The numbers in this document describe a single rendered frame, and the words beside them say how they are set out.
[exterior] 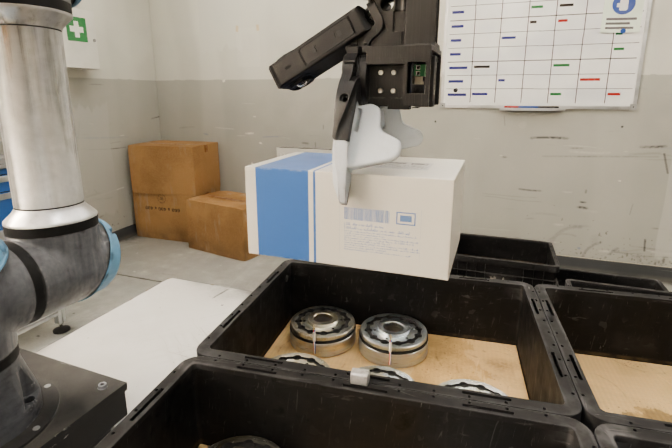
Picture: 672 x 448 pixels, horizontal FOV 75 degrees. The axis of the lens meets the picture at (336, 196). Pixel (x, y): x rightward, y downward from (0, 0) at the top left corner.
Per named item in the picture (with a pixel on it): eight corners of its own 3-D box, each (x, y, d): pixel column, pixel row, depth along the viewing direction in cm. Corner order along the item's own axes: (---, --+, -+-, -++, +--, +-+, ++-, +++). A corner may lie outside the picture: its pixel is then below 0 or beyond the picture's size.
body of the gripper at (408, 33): (427, 114, 38) (435, -38, 36) (334, 112, 41) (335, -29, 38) (438, 111, 45) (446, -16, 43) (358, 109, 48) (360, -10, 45)
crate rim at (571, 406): (190, 372, 50) (189, 353, 49) (286, 270, 78) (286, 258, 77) (584, 441, 40) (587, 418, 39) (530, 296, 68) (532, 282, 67)
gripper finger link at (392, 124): (422, 180, 51) (418, 115, 44) (372, 176, 53) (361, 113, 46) (426, 161, 53) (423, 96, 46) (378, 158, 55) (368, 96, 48)
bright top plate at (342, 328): (282, 337, 66) (282, 333, 66) (301, 306, 76) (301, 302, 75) (348, 344, 64) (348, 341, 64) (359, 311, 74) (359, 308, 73)
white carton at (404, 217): (248, 253, 45) (244, 166, 43) (297, 221, 56) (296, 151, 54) (448, 280, 39) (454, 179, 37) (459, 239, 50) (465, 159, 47)
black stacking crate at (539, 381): (199, 443, 52) (191, 357, 49) (288, 321, 80) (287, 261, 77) (568, 525, 42) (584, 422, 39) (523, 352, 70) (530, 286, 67)
